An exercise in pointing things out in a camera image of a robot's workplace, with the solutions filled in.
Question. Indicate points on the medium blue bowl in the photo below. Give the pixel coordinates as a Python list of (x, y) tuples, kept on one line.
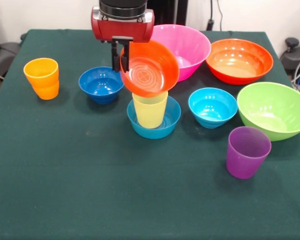
[(172, 117)]

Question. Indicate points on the orange plastic cup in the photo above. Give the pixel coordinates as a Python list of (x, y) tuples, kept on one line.
[(43, 85)]

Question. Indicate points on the small cyan bowl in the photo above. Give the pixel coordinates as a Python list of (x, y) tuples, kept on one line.
[(212, 115)]

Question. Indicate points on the large lime green bowl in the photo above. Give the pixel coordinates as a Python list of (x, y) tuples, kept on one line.
[(270, 112)]

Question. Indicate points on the dark green table cloth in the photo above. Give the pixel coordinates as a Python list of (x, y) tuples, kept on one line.
[(140, 187)]

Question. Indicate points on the yellow plastic cup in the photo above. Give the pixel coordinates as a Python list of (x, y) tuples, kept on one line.
[(150, 112)]

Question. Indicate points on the large red-orange bowl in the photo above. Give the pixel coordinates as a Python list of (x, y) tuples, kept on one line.
[(240, 62)]

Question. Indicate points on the purple plastic cup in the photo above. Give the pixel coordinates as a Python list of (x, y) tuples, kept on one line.
[(245, 162)]

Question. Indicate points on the small dark blue bowl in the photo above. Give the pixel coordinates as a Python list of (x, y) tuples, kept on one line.
[(100, 86)]

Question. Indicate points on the large pink bowl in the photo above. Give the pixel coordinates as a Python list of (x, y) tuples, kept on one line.
[(190, 45)]

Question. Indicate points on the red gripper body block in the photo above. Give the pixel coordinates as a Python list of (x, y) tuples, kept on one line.
[(122, 28)]

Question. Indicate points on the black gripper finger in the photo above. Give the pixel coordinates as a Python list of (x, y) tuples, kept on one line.
[(126, 58), (115, 57)]

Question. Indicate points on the small orange bowl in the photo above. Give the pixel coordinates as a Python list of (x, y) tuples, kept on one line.
[(152, 70)]

